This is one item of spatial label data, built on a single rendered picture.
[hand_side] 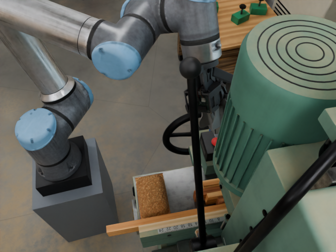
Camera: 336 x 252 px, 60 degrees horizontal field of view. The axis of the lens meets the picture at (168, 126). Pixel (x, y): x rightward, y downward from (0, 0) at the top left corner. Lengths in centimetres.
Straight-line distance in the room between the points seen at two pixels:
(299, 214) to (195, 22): 46
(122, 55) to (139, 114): 165
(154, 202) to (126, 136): 128
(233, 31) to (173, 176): 136
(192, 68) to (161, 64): 214
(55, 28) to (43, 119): 53
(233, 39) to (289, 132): 165
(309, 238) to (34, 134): 98
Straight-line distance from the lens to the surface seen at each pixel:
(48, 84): 115
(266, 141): 45
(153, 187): 90
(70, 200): 136
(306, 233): 29
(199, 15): 64
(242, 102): 42
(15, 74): 281
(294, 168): 41
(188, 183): 94
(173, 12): 66
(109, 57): 60
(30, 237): 198
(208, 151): 88
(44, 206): 139
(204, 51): 66
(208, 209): 87
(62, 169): 126
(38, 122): 115
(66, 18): 67
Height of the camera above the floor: 176
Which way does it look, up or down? 55 degrees down
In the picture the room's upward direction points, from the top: straight up
